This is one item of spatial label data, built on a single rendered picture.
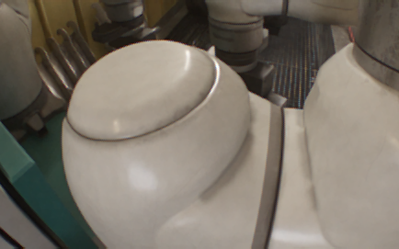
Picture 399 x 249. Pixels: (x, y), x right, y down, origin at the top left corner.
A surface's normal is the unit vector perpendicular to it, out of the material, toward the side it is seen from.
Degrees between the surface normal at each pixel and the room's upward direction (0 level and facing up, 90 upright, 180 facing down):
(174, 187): 60
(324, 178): 65
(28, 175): 90
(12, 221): 90
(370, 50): 86
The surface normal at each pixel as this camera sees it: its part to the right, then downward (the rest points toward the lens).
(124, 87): -0.15, -0.73
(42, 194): 0.80, 0.38
